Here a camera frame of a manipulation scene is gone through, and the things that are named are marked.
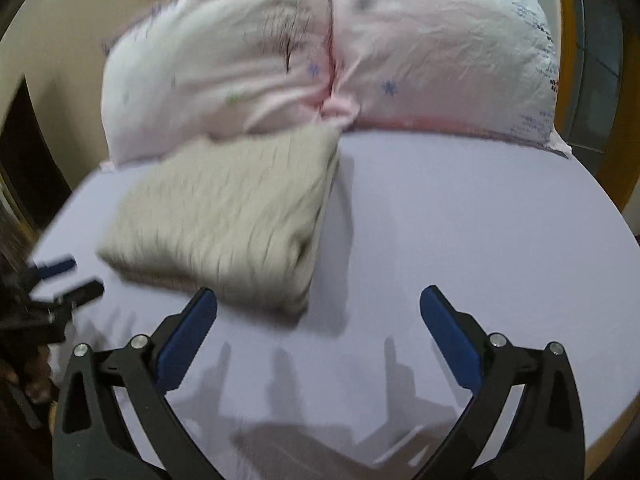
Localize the wooden bed frame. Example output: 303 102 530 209
555 0 639 210

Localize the beige knit sweater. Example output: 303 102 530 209
96 125 341 315

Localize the pink floral pillow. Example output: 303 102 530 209
322 0 568 153
101 0 331 165

